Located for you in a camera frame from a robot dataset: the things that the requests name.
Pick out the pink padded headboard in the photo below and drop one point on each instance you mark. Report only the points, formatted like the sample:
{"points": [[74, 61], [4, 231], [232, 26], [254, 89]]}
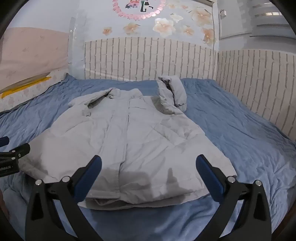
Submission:
{"points": [[30, 51]]}

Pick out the blue bed sheet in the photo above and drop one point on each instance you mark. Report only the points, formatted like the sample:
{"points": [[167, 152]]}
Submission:
{"points": [[231, 129]]}

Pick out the pink wreath wall sticker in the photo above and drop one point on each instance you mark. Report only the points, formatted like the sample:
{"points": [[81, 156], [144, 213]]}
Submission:
{"points": [[138, 9]]}

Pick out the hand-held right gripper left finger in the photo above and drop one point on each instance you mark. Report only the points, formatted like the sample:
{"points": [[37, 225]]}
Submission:
{"points": [[89, 178]]}

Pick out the peach flower wall stickers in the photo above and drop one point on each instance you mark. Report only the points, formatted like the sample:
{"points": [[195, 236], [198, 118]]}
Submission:
{"points": [[166, 26]]}

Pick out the floral patterned mattress cover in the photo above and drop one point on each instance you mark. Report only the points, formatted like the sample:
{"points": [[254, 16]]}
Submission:
{"points": [[25, 96]]}

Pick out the light grey padded jacket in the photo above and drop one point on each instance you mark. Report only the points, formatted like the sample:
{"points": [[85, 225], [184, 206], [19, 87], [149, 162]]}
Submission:
{"points": [[129, 139]]}

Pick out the small white wall fixture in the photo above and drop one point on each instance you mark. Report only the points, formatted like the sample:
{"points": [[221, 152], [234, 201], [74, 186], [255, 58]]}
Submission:
{"points": [[223, 14]]}

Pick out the striped window blind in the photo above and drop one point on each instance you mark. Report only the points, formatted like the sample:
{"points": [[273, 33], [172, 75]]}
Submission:
{"points": [[272, 20]]}

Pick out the clear plastic sheet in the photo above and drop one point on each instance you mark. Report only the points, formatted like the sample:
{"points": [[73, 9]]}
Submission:
{"points": [[77, 51]]}

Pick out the brick pattern wall panel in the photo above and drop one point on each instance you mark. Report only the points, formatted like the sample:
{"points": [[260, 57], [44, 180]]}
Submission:
{"points": [[242, 76]]}

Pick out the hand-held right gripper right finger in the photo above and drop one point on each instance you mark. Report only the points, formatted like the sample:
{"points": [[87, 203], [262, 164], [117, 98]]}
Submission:
{"points": [[209, 178]]}

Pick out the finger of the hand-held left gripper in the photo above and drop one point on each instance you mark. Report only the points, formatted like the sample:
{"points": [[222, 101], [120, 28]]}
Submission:
{"points": [[22, 150], [4, 141]]}

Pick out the yellow strip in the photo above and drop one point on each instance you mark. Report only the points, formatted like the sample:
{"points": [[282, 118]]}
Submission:
{"points": [[25, 85]]}

